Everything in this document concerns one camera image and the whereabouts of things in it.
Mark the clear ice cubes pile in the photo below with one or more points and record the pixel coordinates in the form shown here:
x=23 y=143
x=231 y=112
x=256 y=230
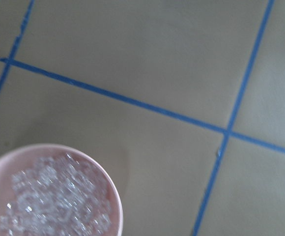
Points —
x=58 y=197

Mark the pink bowl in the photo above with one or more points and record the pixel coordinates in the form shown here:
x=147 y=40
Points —
x=24 y=157

